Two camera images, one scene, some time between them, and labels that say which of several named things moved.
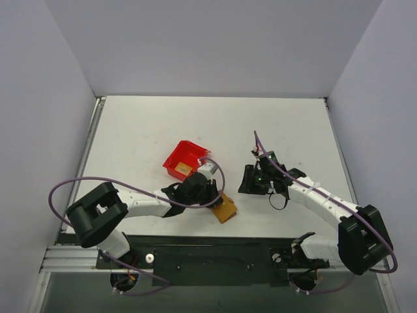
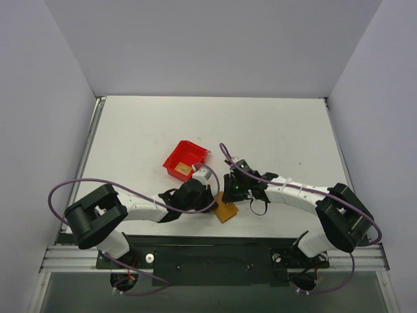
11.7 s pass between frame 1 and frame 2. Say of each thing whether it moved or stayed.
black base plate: stayed
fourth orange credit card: stayed
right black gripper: moved
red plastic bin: stayed
